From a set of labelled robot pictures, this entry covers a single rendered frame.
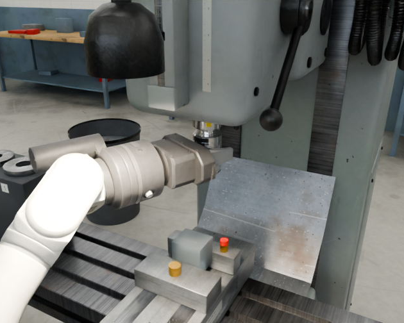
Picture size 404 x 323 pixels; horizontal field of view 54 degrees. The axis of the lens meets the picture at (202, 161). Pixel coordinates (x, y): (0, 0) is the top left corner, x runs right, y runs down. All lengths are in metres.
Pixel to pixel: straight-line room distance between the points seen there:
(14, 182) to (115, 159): 0.45
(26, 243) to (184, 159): 0.23
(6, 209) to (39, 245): 0.55
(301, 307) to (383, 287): 1.62
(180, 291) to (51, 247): 0.29
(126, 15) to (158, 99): 0.18
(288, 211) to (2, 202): 0.68
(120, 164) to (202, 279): 0.28
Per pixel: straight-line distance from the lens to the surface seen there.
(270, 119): 0.50
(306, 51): 0.68
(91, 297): 0.88
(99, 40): 0.35
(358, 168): 0.99
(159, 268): 0.75
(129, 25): 0.35
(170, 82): 0.50
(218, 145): 0.63
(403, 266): 2.64
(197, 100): 0.53
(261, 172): 1.04
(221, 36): 0.50
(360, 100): 0.94
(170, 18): 0.48
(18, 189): 0.96
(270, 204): 1.03
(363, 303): 2.31
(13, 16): 7.69
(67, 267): 0.97
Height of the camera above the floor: 1.48
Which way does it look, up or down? 24 degrees down
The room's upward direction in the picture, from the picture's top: straight up
